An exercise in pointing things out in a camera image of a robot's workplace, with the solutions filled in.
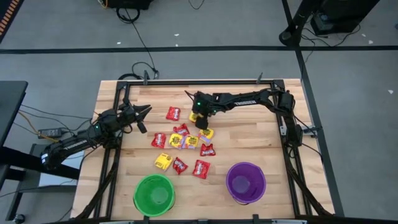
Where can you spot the yellow Sour Patch candy bag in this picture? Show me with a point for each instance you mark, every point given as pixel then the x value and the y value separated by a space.
pixel 191 142
pixel 175 140
pixel 206 135
pixel 192 118

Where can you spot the black caster wheel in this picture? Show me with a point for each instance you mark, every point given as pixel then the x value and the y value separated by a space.
pixel 19 218

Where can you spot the purple plastic bucket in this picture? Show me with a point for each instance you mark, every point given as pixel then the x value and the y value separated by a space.
pixel 258 174

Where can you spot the red Skittles candy bag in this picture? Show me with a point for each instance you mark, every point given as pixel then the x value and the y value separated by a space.
pixel 179 165
pixel 159 140
pixel 182 129
pixel 201 169
pixel 207 150
pixel 173 113

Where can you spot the black equipment box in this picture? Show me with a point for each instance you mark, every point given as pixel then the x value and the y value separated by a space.
pixel 342 15

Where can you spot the black desk base beam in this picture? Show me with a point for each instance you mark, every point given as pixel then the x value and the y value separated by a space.
pixel 31 161

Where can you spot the black floor equipment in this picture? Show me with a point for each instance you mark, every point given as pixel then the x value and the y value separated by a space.
pixel 130 3

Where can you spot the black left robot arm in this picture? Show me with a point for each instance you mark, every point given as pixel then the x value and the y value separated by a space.
pixel 71 146

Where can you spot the black tripod stand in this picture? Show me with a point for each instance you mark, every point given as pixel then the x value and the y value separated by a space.
pixel 295 28

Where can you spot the black desk top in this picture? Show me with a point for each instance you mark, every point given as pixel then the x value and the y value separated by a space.
pixel 11 102

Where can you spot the orange striped floor mat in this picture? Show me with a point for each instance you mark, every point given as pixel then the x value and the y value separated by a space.
pixel 7 15

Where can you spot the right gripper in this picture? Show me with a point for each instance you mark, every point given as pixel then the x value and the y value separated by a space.
pixel 203 104

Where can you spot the green plastic bucket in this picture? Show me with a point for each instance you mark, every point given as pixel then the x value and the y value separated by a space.
pixel 146 202

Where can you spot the plain yellow candy bag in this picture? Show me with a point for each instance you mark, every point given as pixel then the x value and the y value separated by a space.
pixel 163 161

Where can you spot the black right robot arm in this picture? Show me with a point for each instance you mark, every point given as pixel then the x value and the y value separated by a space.
pixel 245 101

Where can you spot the black power adapter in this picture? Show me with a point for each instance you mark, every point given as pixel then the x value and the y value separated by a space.
pixel 49 133

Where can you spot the black aluminium table frame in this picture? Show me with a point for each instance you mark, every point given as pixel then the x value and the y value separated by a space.
pixel 202 82

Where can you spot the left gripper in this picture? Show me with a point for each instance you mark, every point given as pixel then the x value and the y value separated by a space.
pixel 126 113

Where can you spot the white flat panel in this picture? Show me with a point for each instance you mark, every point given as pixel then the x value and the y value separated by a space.
pixel 56 180

